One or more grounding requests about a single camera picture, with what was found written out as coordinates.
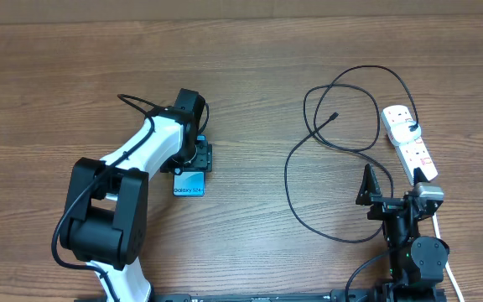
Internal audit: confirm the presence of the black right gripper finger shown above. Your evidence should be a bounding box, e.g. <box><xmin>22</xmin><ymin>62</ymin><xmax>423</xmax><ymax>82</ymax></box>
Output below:
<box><xmin>413</xmin><ymin>168</ymin><xmax>429</xmax><ymax>185</ymax></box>
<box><xmin>356</xmin><ymin>164</ymin><xmax>382</xmax><ymax>206</ymax></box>

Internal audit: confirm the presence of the Galaxy S24+ smartphone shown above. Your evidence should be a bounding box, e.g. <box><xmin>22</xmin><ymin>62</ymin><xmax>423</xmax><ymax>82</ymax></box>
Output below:
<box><xmin>173</xmin><ymin>134</ymin><xmax>206</xmax><ymax>197</ymax></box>

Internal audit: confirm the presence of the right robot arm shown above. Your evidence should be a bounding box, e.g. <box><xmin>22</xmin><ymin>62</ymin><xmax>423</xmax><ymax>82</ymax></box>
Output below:
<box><xmin>352</xmin><ymin>164</ymin><xmax>449</xmax><ymax>301</ymax></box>

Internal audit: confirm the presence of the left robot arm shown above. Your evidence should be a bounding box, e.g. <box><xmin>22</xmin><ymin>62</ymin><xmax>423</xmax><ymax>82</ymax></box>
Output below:
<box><xmin>51</xmin><ymin>89</ymin><xmax>213</xmax><ymax>301</ymax></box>

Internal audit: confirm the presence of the white charger plug adapter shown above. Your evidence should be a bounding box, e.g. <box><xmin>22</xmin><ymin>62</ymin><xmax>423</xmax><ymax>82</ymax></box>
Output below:
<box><xmin>391</xmin><ymin>120</ymin><xmax>422</xmax><ymax>146</ymax></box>

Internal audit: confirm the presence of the white power strip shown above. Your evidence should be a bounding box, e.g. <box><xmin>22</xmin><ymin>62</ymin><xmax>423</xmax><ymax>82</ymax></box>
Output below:
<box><xmin>381</xmin><ymin>105</ymin><xmax>438</xmax><ymax>185</ymax></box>

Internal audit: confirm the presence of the cardboard backdrop board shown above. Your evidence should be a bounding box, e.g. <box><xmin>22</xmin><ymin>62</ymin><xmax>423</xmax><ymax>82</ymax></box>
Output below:
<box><xmin>0</xmin><ymin>0</ymin><xmax>483</xmax><ymax>24</ymax></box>

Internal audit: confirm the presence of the white power strip cord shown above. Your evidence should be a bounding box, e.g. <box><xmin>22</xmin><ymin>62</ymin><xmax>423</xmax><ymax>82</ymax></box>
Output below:
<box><xmin>431</xmin><ymin>212</ymin><xmax>466</xmax><ymax>302</ymax></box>

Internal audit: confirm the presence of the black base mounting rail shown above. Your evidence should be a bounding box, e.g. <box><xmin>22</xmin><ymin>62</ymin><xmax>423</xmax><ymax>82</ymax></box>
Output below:
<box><xmin>73</xmin><ymin>288</ymin><xmax>448</xmax><ymax>302</ymax></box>

